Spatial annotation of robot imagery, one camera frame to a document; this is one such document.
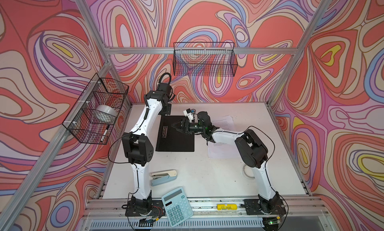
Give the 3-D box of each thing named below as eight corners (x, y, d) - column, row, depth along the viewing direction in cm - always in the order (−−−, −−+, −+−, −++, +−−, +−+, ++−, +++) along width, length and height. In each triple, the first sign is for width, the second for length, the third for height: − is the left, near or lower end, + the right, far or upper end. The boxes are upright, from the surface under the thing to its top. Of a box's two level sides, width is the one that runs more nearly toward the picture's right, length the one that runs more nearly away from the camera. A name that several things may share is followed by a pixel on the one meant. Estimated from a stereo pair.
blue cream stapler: (152, 186, 82) (150, 184, 79) (152, 175, 86) (150, 172, 83) (178, 181, 84) (177, 179, 81) (176, 170, 88) (176, 168, 85)
